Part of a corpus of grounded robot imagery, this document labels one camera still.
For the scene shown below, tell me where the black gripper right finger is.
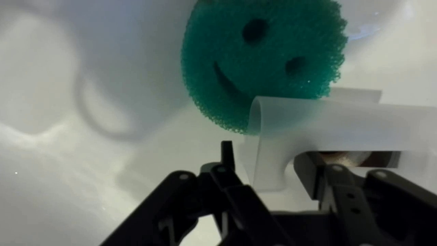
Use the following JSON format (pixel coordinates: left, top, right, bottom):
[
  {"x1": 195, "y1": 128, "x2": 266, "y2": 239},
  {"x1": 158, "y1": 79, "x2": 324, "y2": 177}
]
[{"x1": 292, "y1": 150, "x2": 437, "y2": 246}]

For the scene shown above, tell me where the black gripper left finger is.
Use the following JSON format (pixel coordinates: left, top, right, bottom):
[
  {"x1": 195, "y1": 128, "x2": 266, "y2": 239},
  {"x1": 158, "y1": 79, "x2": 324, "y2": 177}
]
[{"x1": 100, "y1": 139, "x2": 295, "y2": 246}]

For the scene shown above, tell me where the translucent white plastic jar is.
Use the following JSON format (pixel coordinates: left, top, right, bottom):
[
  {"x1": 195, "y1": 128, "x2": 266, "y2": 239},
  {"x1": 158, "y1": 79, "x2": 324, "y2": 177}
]
[{"x1": 239, "y1": 85, "x2": 437, "y2": 192}]

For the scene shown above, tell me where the white double basin sink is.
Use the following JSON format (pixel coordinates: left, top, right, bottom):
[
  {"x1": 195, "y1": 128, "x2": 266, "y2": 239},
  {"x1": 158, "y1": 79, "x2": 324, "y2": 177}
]
[{"x1": 0, "y1": 0, "x2": 437, "y2": 246}]

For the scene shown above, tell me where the green smiley face sponge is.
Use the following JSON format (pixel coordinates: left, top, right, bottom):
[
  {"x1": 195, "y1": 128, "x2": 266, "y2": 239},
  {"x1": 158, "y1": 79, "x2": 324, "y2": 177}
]
[{"x1": 180, "y1": 0, "x2": 350, "y2": 136}]

